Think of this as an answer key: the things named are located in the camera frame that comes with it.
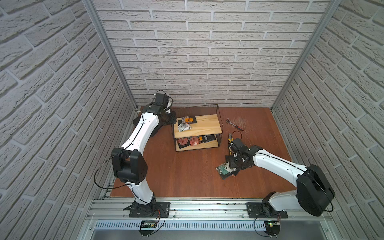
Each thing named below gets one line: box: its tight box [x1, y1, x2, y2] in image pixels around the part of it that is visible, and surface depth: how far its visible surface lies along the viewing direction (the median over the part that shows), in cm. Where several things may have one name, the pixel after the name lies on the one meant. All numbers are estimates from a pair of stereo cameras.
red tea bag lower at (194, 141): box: [189, 137, 200, 146], surface depth 99 cm
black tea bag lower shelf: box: [202, 134, 216, 143], surface depth 101 cm
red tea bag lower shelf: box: [177, 137, 189, 146], surface depth 99 cm
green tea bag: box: [215, 162, 229, 176], surface depth 88 cm
